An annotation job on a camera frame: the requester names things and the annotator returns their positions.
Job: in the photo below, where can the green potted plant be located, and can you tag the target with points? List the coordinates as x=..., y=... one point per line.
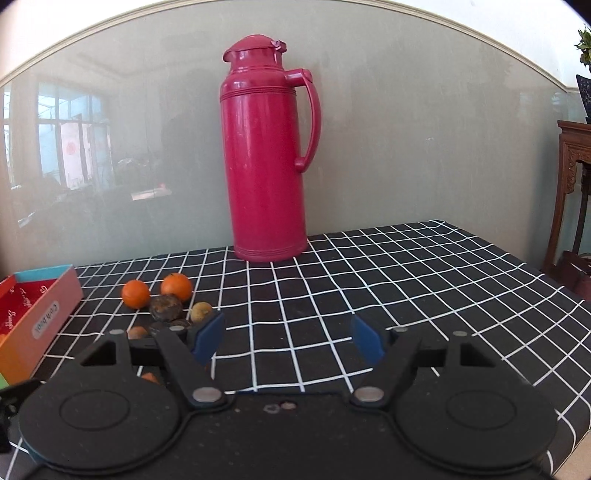
x=585, y=46

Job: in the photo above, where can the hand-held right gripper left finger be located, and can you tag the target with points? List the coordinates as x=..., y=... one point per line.
x=208, y=339

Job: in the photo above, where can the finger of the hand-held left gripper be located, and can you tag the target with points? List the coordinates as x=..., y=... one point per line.
x=14, y=400

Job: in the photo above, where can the orange tangerine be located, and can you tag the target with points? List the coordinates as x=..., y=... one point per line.
x=150, y=378
x=176, y=286
x=135, y=294

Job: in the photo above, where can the black white checked tablecloth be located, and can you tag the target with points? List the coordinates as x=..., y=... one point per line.
x=332, y=286

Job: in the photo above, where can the dark wrinkled passion fruit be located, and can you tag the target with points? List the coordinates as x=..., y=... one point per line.
x=164, y=308

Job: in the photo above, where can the red tray with coloured rim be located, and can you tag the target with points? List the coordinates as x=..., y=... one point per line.
x=37, y=307

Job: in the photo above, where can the small yellow-brown fruit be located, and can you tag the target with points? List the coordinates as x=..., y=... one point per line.
x=201, y=311

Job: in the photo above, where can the dark blue patterned pot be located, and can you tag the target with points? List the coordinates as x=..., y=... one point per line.
x=584, y=99

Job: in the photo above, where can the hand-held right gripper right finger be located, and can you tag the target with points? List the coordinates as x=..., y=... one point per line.
x=367, y=340

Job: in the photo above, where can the red thermos jug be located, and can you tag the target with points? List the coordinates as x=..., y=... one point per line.
x=265, y=152

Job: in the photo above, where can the carved wooden stand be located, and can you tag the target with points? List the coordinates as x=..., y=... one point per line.
x=570, y=194

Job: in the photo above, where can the small brown fruit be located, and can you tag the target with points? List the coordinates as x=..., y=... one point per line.
x=137, y=332

